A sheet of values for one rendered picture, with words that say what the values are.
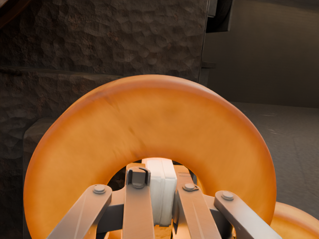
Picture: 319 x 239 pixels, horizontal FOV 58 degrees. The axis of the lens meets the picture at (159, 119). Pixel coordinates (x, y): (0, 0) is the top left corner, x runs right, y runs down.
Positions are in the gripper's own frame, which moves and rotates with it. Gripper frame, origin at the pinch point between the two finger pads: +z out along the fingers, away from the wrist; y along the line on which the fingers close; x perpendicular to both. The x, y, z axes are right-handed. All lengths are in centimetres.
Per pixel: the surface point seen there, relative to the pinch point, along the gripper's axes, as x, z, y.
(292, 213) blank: -6.3, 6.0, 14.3
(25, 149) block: -8.1, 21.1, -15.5
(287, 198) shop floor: -92, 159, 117
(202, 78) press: -45, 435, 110
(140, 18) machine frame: 11.5, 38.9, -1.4
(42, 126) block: -5.7, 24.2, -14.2
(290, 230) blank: -7.4, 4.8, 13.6
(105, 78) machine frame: 0.9, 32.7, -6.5
